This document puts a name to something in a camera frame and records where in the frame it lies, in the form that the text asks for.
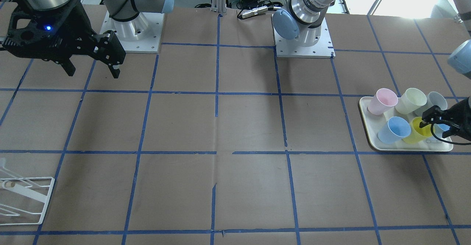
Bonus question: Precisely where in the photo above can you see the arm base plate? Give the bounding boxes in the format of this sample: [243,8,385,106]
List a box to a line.
[100,12,166,54]
[273,19,335,58]

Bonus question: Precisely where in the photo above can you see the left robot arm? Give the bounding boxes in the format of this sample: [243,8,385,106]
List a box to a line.
[272,0,470,142]

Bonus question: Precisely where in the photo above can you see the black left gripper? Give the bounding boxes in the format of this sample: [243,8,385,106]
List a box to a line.
[422,97,471,141]

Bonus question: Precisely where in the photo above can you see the silver cylindrical connector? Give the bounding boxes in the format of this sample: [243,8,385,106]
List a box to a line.
[237,6,269,20]

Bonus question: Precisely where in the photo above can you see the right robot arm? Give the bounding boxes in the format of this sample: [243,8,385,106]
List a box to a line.
[2,0,173,78]

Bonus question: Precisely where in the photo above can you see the white wire rack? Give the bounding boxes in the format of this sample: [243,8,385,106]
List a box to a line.
[0,157,55,226]

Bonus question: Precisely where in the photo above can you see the grey cup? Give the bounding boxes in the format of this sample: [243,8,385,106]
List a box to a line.
[413,91,448,117]

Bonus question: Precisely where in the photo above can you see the yellow cup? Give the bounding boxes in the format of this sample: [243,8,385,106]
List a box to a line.
[402,117,432,144]

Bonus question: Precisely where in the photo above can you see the light blue cup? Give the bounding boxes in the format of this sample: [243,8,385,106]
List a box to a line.
[433,123,450,139]
[377,116,411,144]

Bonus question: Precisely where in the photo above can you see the cream cup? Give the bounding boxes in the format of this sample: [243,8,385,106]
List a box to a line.
[394,88,427,114]

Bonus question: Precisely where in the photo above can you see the white plastic tray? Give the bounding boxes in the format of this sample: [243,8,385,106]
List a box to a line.
[359,96,454,152]

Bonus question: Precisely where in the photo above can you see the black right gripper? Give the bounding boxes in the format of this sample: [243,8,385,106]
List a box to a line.
[2,0,126,79]

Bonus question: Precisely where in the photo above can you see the pink cup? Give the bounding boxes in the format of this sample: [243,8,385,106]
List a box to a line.
[367,88,399,116]

